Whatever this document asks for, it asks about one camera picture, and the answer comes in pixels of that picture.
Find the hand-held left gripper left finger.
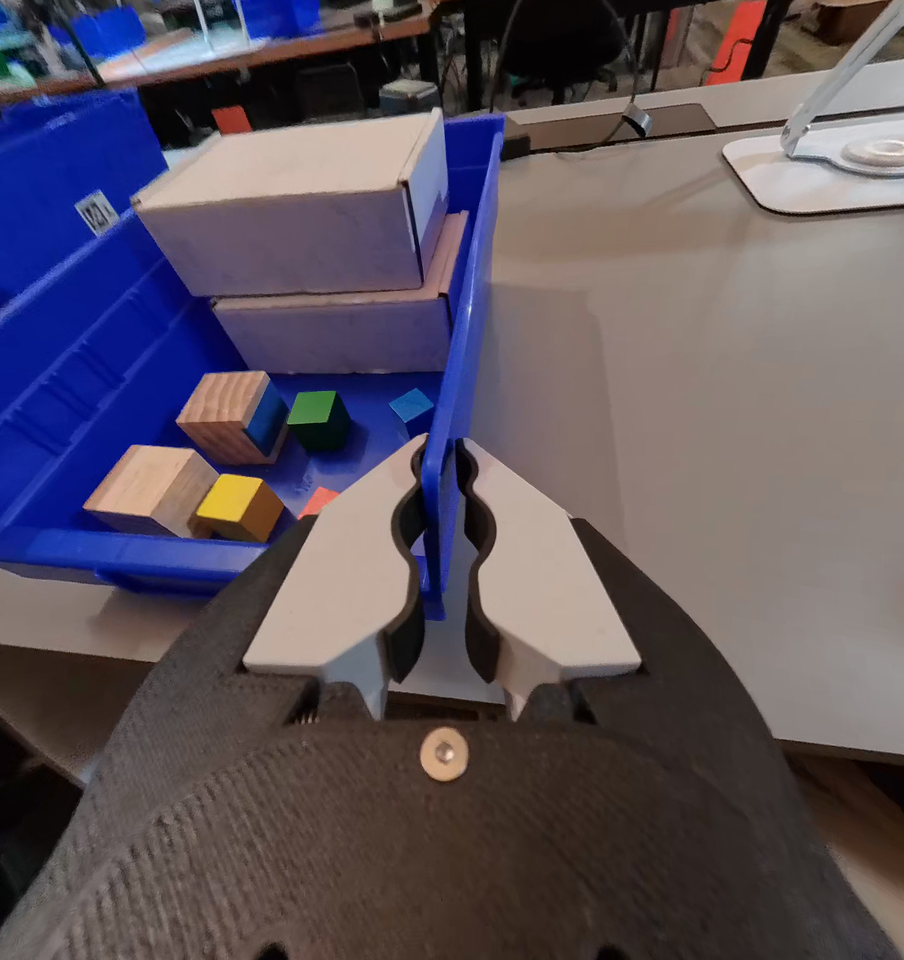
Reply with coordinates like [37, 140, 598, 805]
[242, 433, 432, 721]

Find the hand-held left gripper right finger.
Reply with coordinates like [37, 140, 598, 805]
[455, 437, 642, 723]

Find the natural wooden cube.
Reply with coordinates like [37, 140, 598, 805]
[176, 371, 289, 468]
[84, 444, 220, 540]

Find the white cardboard mailer box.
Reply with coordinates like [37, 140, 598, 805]
[210, 210, 471, 376]
[131, 111, 450, 299]

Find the grey desk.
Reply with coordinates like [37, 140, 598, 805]
[0, 56, 904, 762]

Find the yellow wooden cube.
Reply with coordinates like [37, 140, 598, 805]
[195, 474, 285, 543]

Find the green wooden cube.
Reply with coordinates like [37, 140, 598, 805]
[287, 390, 351, 453]

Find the blue wooden cube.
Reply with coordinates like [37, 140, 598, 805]
[389, 387, 436, 440]

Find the black office chair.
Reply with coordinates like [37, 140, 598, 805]
[497, 0, 627, 104]

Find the wooden background table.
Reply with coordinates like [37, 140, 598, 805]
[0, 0, 434, 108]

